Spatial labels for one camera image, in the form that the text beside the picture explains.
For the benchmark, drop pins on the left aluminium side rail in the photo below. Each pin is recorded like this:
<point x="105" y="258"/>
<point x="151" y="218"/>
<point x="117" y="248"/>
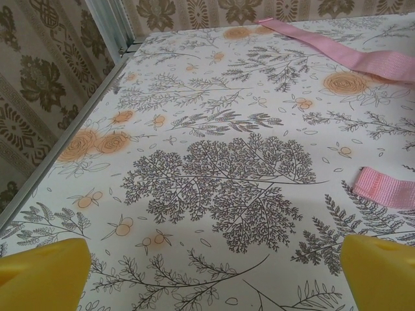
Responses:
<point x="100" y="89"/>

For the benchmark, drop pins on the pink student backpack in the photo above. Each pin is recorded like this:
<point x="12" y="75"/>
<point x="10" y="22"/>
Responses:
<point x="373" y="61"/>

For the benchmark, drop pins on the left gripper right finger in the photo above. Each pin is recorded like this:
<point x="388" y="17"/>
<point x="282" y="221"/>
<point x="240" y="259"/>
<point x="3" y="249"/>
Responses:
<point x="382" y="275"/>

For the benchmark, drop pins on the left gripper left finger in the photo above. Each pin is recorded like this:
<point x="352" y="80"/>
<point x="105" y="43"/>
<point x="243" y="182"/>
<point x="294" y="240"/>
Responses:
<point x="42" y="275"/>

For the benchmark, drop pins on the left aluminium frame post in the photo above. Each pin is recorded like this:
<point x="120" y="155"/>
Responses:
<point x="110" y="22"/>

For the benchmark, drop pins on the floral tablecloth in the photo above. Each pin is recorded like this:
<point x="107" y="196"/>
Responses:
<point x="210" y="145"/>

